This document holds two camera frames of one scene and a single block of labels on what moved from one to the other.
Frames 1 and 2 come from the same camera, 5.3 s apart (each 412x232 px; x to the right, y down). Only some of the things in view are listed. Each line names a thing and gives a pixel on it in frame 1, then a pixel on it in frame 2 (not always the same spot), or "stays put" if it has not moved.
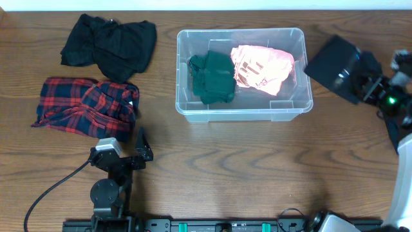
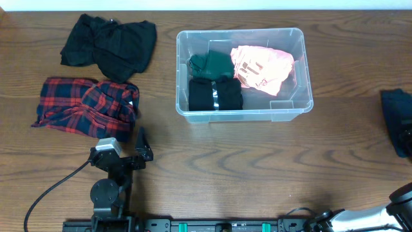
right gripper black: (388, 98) to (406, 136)
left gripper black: (125, 161) stays put
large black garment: (118, 49) stays put
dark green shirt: (214, 77) stays put
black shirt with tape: (333, 66) to (224, 93)
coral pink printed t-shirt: (265, 69) stays put
